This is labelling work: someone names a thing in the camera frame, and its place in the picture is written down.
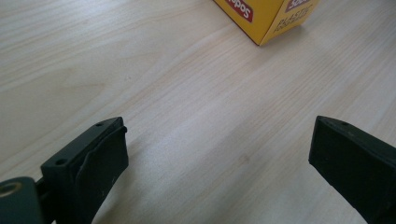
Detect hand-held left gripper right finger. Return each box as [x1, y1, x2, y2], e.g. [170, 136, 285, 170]
[308, 115, 396, 224]

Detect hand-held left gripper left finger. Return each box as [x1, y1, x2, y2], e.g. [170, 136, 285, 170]
[40, 116, 130, 224]

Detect yellow cardboard box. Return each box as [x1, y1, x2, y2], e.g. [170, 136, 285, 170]
[212, 0, 321, 47]

